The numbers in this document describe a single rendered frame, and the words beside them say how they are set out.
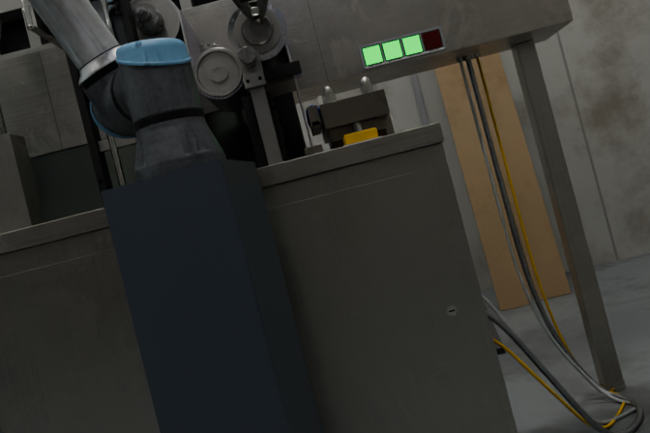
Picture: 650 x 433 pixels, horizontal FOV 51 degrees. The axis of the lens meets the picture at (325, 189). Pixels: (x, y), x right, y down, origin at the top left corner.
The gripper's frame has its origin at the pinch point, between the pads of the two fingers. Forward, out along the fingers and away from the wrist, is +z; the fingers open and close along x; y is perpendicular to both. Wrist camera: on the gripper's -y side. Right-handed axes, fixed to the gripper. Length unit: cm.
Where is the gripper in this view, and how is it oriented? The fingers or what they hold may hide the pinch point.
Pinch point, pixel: (256, 17)
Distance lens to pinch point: 170.4
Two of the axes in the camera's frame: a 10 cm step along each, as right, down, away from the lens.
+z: 1.5, 6.4, 7.5
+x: -9.7, 2.5, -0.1
